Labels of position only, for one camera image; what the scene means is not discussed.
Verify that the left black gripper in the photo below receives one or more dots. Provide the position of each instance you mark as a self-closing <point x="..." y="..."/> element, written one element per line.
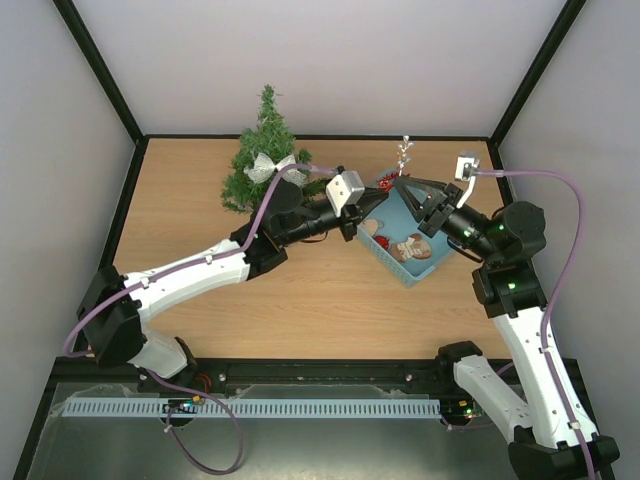
<point x="351" y="215"/>

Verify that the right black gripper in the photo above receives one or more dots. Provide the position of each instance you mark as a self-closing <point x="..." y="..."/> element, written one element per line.
<point x="437" y="210"/>

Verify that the light blue plastic basket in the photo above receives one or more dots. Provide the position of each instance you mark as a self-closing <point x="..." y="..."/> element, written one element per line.
<point x="389" y="232"/>

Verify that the red beaded ornament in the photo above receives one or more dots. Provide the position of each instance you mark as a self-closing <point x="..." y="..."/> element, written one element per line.
<point x="385" y="182"/>

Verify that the silver sprig ornament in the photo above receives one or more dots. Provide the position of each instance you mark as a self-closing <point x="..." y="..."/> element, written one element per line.
<point x="403" y="154"/>

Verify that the white mesh bow ornament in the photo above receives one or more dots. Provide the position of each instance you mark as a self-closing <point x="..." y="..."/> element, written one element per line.
<point x="264" y="168"/>

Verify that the small green christmas tree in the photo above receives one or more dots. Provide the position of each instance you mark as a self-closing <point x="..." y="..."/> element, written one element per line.
<point x="264" y="150"/>

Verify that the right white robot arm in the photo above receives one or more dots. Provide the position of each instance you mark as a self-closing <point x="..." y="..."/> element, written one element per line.
<point x="549" y="433"/>

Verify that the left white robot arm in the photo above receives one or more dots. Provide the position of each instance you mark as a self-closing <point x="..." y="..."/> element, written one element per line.
<point x="117" y="308"/>

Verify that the gingerbread figure ornament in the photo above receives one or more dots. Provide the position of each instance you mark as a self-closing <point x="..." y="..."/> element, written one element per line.
<point x="415" y="247"/>

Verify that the wooden heart ornament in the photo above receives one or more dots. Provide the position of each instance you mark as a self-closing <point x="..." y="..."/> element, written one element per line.
<point x="370" y="226"/>

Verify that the red ball ornament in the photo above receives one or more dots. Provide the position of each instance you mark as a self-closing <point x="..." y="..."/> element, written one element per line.
<point x="382" y="241"/>

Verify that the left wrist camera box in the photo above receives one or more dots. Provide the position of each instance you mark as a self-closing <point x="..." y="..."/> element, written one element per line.
<point x="344" y="189"/>

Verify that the black frame rail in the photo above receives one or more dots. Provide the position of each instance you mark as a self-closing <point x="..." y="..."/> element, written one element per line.
<point x="226" y="376"/>

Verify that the white cable duct rail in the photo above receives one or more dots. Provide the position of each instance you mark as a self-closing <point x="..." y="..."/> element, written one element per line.
<point x="254" y="408"/>

